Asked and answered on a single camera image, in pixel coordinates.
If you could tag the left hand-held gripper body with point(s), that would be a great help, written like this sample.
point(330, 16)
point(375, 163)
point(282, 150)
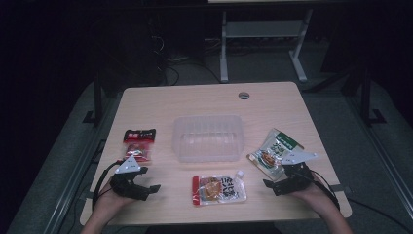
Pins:
point(127, 187)

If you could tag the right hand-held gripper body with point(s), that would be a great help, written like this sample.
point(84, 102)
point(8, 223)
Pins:
point(296, 177)

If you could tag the sauce pouch with red edge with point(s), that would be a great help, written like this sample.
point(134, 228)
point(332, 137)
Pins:
point(218, 189)

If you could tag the person's left hand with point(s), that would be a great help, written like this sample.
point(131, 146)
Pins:
point(112, 203)

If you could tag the person's right hand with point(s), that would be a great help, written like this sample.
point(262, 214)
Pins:
point(308, 196)

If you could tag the green and white snack packet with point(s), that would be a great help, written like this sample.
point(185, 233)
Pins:
point(274, 152)

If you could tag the red and black snack packet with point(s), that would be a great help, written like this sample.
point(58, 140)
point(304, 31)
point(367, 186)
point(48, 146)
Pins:
point(139, 144)

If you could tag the person's dark clothing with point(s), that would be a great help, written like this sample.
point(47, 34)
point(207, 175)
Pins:
point(211, 229)

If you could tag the clear plastic container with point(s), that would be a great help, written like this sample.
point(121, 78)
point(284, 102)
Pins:
point(207, 138)

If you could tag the black metal stand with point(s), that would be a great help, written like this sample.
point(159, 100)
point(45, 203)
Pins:
point(367, 100)
point(96, 100)

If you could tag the grey round table grommet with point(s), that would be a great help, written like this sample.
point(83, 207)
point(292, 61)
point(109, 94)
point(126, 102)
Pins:
point(244, 95)

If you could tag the white metal desk frame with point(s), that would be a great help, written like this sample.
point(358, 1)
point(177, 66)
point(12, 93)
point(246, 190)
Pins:
point(264, 30)

